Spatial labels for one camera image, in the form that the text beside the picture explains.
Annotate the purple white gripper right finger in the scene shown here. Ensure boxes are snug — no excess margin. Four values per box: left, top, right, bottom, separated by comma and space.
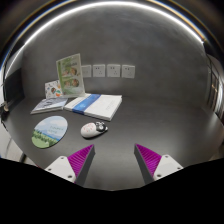
134, 144, 182, 184

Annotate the grey thin booklet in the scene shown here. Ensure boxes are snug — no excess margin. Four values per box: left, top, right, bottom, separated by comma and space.
31, 98, 67, 114

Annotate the white blue book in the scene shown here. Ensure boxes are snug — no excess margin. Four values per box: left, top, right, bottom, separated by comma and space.
64, 94, 122, 121

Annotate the white panda computer mouse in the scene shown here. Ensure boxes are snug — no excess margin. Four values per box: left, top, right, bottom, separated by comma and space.
80, 122, 108, 138

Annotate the green upright picture book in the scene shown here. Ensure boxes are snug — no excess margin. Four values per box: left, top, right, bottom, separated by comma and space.
56, 54, 85, 97

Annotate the small colourful dotted card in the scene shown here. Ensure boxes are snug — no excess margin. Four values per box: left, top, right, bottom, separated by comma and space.
45, 80, 62, 98

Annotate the white wall socket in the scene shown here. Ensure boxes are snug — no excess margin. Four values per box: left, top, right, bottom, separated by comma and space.
107, 64, 121, 77
82, 65, 91, 78
93, 64, 105, 77
122, 65, 135, 78

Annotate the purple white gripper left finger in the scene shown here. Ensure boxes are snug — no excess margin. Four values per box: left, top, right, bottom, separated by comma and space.
46, 145, 95, 186

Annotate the round landscape mouse pad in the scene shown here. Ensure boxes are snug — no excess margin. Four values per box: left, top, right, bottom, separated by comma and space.
31, 116, 68, 149

